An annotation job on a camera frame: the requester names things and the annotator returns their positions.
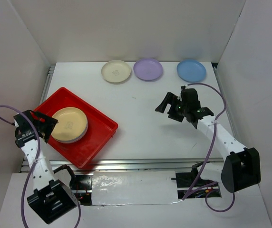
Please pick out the white foil-edged panel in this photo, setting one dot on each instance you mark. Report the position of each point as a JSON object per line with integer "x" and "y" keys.
{"x": 134, "y": 188}

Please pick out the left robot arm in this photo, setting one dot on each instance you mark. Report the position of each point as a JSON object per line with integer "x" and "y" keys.
{"x": 51, "y": 198}

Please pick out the aluminium front rail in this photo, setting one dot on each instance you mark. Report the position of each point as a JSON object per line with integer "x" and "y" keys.
{"x": 132, "y": 165}

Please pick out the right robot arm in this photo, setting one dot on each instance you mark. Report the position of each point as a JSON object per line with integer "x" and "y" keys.
{"x": 228, "y": 161}

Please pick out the purple plate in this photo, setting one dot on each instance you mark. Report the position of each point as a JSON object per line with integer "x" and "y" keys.
{"x": 148, "y": 69}
{"x": 79, "y": 140}

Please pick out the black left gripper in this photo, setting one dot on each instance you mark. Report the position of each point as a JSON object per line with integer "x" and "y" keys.
{"x": 49, "y": 123}

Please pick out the cream plate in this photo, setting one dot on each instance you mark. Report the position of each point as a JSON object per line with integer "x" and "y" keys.
{"x": 116, "y": 71}

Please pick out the orange plate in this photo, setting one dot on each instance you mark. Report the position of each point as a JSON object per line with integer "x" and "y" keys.
{"x": 72, "y": 125}

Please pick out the red plastic bin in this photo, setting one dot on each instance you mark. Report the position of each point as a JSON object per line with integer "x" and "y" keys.
{"x": 100, "y": 128}

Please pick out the blue plate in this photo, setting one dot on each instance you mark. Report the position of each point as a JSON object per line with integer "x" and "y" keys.
{"x": 191, "y": 70}

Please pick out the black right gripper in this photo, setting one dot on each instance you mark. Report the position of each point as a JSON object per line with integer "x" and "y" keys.
{"x": 170, "y": 98}

